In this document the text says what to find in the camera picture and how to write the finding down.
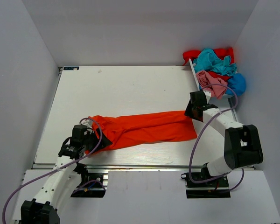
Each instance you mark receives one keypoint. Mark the blue table sticker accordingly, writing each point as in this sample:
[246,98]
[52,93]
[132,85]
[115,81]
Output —
[71,68]

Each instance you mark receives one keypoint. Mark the orange t-shirt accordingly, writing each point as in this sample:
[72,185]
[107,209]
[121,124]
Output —
[133,130]

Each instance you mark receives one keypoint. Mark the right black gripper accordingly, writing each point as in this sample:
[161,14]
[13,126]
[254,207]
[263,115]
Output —
[189,110]

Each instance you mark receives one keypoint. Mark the aluminium table rail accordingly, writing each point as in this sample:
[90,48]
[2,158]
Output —
[89,166]

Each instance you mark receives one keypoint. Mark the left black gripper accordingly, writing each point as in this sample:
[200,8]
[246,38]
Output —
[105,142]

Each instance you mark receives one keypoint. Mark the teal t-shirt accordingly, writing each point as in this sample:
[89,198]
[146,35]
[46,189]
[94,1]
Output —
[208,60]

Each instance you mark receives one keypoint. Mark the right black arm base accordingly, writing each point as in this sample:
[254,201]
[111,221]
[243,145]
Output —
[218,188]

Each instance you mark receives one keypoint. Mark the pink t-shirt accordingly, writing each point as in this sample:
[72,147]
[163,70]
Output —
[215,85]

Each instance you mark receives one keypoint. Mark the blue t-shirt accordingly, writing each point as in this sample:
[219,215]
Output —
[237,83]

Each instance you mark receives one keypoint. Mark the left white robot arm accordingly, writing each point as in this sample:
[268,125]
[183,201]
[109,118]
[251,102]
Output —
[67,177]

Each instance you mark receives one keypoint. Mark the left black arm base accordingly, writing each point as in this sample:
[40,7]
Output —
[93,184]

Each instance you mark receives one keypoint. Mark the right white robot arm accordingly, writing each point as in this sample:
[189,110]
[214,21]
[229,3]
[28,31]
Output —
[242,145]

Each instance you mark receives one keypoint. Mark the red t-shirt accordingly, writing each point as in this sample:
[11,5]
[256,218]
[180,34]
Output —
[193,54]

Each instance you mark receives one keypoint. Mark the white laundry basket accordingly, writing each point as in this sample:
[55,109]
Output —
[208,94]

